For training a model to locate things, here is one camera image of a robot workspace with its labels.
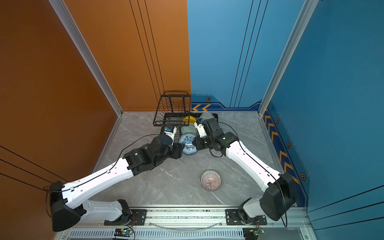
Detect blue white floral bowl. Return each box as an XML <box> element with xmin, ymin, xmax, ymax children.
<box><xmin>179</xmin><ymin>133</ymin><xmax>198</xmax><ymax>156</ymax></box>

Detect mint green bowl red rim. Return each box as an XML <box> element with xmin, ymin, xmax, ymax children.
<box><xmin>181</xmin><ymin>124</ymin><xmax>198</xmax><ymax>135</ymax></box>

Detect yellow bowl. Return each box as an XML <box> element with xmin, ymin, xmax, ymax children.
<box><xmin>183</xmin><ymin>116</ymin><xmax>196</xmax><ymax>125</ymax></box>

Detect grey-green patterned bowl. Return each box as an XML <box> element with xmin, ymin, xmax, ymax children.
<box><xmin>199</xmin><ymin>112</ymin><xmax>215</xmax><ymax>121</ymax></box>

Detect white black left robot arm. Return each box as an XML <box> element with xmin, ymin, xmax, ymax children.
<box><xmin>48</xmin><ymin>134</ymin><xmax>184</xmax><ymax>232</ymax></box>

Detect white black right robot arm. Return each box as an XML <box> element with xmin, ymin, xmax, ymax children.
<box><xmin>193</xmin><ymin>119</ymin><xmax>297</xmax><ymax>224</ymax></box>

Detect pink striped bowl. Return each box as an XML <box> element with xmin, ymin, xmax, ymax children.
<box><xmin>201</xmin><ymin>170</ymin><xmax>222</xmax><ymax>192</ymax></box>

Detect green circuit board left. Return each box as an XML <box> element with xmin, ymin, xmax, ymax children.
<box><xmin>114</xmin><ymin>228</ymin><xmax>135</xmax><ymax>240</ymax></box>

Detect green circuit board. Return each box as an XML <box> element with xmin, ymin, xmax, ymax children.
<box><xmin>243</xmin><ymin>228</ymin><xmax>265</xmax><ymax>240</ymax></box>
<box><xmin>114</xmin><ymin>228</ymin><xmax>135</xmax><ymax>240</ymax></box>

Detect green circuit board right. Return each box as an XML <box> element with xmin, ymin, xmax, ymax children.
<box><xmin>243</xmin><ymin>228</ymin><xmax>265</xmax><ymax>240</ymax></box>

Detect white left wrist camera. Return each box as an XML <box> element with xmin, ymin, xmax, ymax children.
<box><xmin>163</xmin><ymin>126</ymin><xmax>177</xmax><ymax>146</ymax></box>

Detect black wire dish rack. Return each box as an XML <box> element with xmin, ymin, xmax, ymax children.
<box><xmin>153</xmin><ymin>91</ymin><xmax>212</xmax><ymax>142</ymax></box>

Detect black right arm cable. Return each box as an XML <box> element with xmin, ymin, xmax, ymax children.
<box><xmin>209</xmin><ymin>121</ymin><xmax>288</xmax><ymax>228</ymax></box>

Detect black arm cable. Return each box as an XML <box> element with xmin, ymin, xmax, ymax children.
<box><xmin>209</xmin><ymin>121</ymin><xmax>288</xmax><ymax>228</ymax></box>
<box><xmin>43</xmin><ymin>185</ymin><xmax>65</xmax><ymax>218</ymax></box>

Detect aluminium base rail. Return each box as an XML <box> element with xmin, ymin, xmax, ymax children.
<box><xmin>54</xmin><ymin>205</ymin><xmax>317</xmax><ymax>240</ymax></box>

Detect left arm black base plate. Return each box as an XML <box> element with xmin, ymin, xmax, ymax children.
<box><xmin>104</xmin><ymin>209</ymin><xmax>147</xmax><ymax>227</ymax></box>

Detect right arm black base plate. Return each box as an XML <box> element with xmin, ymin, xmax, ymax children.
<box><xmin>225</xmin><ymin>209</ymin><xmax>267</xmax><ymax>226</ymax></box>

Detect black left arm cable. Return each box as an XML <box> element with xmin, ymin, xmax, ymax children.
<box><xmin>43</xmin><ymin>185</ymin><xmax>65</xmax><ymax>218</ymax></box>

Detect aluminium corner post left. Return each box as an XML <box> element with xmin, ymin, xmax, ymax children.
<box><xmin>49</xmin><ymin>0</ymin><xmax>124</xmax><ymax>117</ymax></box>

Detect aluminium corner post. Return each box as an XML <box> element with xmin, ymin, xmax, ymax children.
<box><xmin>49</xmin><ymin>0</ymin><xmax>124</xmax><ymax>117</ymax></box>
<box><xmin>258</xmin><ymin>0</ymin><xmax>319</xmax><ymax>117</ymax></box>

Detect aluminium corner post right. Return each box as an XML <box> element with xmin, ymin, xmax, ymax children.
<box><xmin>258</xmin><ymin>0</ymin><xmax>319</xmax><ymax>117</ymax></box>

